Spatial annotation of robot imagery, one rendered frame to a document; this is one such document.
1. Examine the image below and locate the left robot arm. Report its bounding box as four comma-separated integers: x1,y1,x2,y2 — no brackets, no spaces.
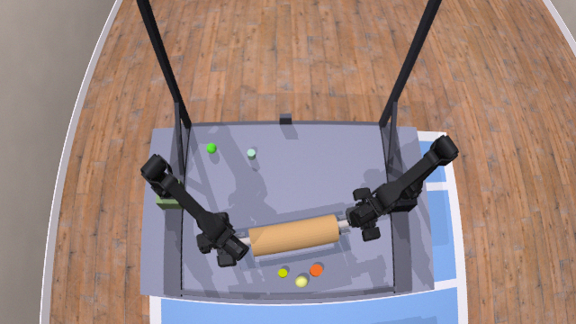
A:
346,135,459,228

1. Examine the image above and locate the pale yellow ball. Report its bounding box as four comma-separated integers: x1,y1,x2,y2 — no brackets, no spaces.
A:
295,275,308,288

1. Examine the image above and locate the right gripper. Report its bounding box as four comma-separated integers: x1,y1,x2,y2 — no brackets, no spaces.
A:
215,212,237,267

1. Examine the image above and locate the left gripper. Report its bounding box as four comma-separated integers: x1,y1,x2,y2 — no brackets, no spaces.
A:
353,187,381,241

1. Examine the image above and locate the green ball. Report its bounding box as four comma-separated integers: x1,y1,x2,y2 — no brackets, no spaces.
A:
207,143,217,154

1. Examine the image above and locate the tan paper roll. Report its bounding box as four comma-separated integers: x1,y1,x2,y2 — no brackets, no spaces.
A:
248,214,339,257

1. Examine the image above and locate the orange cylinder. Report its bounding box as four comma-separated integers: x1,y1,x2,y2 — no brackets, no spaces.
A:
310,265,322,276

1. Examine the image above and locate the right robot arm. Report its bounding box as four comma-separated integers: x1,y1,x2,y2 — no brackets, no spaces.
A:
140,154,249,261

